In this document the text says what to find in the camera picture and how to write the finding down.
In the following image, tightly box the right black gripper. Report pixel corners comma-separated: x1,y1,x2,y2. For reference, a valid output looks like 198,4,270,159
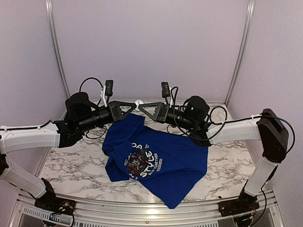
138,102,196,131

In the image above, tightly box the blue printed t-shirt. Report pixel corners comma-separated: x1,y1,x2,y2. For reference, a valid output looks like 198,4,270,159
102,114,208,209

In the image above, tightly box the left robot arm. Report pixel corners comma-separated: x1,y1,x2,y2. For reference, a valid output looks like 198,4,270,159
0,92,136,210

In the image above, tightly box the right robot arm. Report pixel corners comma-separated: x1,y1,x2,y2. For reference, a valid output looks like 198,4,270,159
138,96,289,212

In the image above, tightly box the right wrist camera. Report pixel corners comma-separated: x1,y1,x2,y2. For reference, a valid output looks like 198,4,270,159
161,81,170,98

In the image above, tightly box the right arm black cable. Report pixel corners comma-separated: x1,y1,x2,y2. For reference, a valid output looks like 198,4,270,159
165,86,296,225

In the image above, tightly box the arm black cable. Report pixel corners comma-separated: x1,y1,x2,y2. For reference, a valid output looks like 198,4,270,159
79,77,107,140
165,86,296,225

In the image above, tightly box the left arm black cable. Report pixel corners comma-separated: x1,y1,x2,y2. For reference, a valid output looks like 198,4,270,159
79,77,107,140

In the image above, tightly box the aluminium front rail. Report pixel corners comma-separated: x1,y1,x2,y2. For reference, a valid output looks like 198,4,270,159
14,189,280,227

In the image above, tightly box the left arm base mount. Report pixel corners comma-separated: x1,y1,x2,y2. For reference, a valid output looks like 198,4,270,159
35,178,76,215

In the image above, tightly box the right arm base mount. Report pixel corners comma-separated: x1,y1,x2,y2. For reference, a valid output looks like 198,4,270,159
218,188,260,217

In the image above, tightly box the left aluminium corner post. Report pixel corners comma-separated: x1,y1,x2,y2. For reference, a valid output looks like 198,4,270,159
45,0,71,97

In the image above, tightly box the aluminium corner post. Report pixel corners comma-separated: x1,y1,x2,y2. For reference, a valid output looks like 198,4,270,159
224,0,255,107
45,0,71,97

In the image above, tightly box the right aluminium corner post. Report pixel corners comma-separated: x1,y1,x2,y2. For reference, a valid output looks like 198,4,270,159
224,0,255,107

